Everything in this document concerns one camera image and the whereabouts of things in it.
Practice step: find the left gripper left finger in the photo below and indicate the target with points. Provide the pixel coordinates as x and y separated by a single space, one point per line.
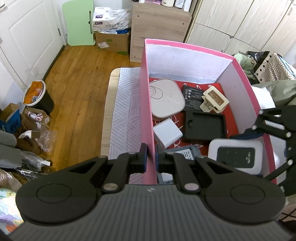
120 169

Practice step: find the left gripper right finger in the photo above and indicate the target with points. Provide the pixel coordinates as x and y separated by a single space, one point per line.
176 165

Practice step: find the grey old mobile phone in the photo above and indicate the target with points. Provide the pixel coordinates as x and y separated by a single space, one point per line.
189 152

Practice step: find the white charger cube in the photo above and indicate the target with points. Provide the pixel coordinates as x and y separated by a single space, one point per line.
166 133

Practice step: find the black rectangular tray case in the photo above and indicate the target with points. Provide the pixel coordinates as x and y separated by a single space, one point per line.
204 127

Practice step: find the white pocket wifi router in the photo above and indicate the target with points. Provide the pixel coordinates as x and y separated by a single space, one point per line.
244 155

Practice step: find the pink rounded compact case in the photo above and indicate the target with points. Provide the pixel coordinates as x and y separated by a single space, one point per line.
166 98

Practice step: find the pink cardboard box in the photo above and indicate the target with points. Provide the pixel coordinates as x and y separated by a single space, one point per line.
198 65

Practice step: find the black phone battery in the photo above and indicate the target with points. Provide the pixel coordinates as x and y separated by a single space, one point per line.
193 98

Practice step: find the cream claw hair clip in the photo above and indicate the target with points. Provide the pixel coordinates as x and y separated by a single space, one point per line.
213 100

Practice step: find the olive green jacket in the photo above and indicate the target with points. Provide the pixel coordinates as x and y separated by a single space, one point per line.
282 91

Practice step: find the white cat-print tablecloth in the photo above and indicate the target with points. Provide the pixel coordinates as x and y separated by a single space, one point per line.
123 90

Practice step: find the black white patterned bag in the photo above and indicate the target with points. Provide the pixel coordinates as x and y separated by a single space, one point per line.
270 66

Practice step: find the light wood wardrobe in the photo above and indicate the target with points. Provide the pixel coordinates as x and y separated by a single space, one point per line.
240 26

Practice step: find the trash bin with orange bag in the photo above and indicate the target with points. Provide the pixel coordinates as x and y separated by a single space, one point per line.
37 96

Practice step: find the brown cardboard box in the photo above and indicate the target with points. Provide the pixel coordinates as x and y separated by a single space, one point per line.
114 43

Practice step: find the blue small carton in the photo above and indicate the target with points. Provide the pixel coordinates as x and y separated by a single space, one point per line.
10 118

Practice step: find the floral quilt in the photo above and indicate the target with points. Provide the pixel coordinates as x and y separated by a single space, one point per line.
10 215

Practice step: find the wooden open shelf unit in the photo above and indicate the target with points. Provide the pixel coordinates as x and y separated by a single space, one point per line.
154 21

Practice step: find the white plastic paper pack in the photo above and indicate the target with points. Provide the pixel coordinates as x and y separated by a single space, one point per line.
107 19

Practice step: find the green folding table board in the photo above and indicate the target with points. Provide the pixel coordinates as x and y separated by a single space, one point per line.
78 17

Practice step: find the white jar on shelf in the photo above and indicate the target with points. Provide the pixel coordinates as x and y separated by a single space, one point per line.
167 3

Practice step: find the white door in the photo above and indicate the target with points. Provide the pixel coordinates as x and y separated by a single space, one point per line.
31 37

